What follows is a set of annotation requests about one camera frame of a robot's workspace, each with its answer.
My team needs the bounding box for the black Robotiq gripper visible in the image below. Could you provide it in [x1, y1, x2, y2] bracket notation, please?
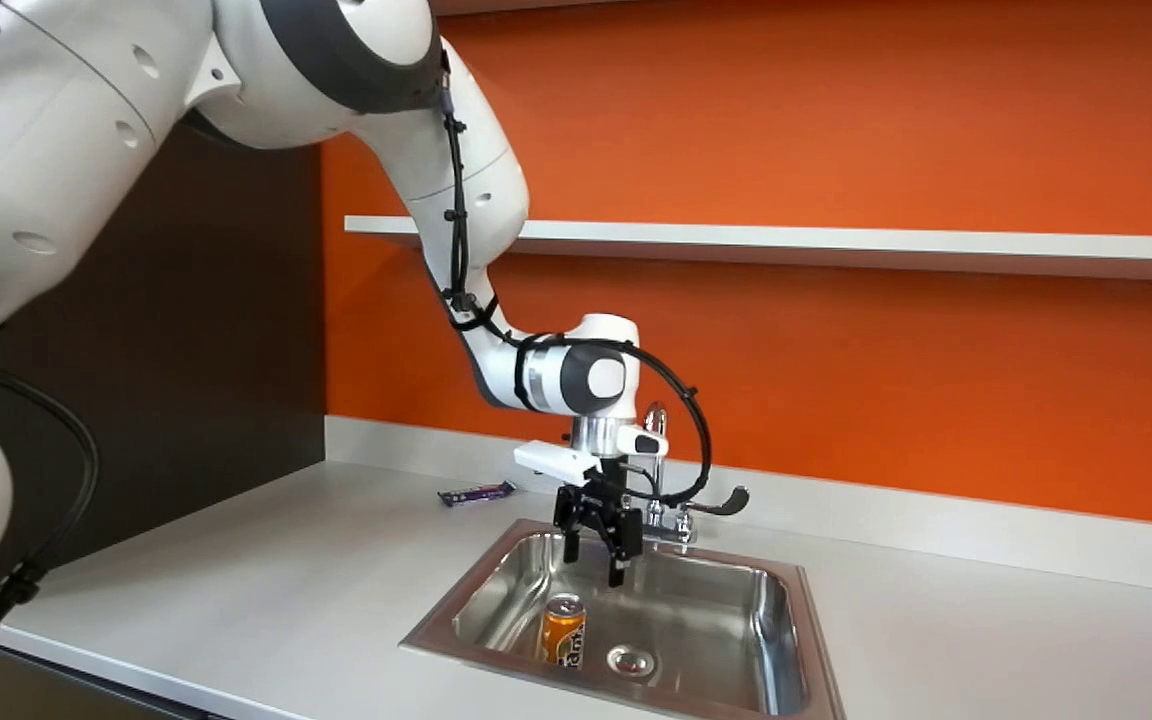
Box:
[551, 454, 648, 593]

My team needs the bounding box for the stainless steel sink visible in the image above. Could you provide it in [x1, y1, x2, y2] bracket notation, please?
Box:
[402, 514, 848, 720]

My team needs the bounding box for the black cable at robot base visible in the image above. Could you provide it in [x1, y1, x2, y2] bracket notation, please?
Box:
[0, 338, 109, 720]

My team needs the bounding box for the white wall shelf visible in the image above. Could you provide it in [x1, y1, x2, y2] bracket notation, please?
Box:
[339, 210, 1152, 283]

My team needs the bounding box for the orange soda can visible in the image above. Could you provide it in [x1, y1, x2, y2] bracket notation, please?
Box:
[535, 593, 592, 666]

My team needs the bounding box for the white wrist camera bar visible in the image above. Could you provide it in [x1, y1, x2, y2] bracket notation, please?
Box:
[510, 439, 609, 489]

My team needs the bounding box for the round sink drain strainer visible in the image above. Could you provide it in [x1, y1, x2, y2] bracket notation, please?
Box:
[604, 643, 660, 679]

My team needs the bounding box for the purple snack wrapper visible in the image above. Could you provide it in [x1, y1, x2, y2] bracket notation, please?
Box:
[435, 478, 520, 510]

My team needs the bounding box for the chrome two-handle faucet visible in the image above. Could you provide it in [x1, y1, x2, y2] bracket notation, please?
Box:
[627, 399, 757, 554]

